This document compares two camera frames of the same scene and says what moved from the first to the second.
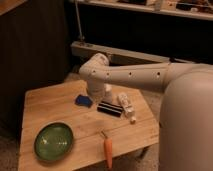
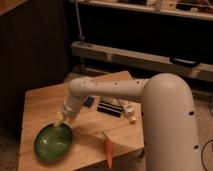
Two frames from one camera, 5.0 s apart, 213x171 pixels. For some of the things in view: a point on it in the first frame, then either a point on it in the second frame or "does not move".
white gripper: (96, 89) → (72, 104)
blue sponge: (83, 100) does not move
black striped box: (109, 108) does not move
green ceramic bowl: (53, 141) does not move
